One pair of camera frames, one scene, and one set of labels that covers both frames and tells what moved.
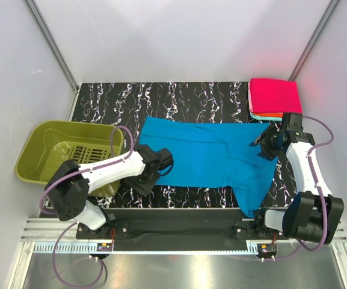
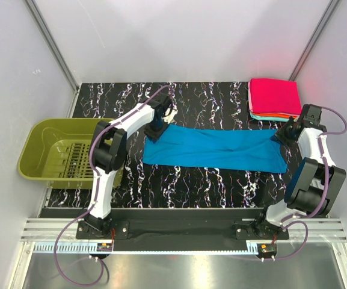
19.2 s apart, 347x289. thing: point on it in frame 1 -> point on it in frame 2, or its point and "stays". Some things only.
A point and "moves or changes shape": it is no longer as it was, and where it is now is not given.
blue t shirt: [212, 155] moves or changes shape
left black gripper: [143, 188] -> [154, 136]
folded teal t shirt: [279, 118] stays
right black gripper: [270, 130] -> [279, 135]
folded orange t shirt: [269, 114] stays
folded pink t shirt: [274, 96] stays
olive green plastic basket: [44, 144] stays
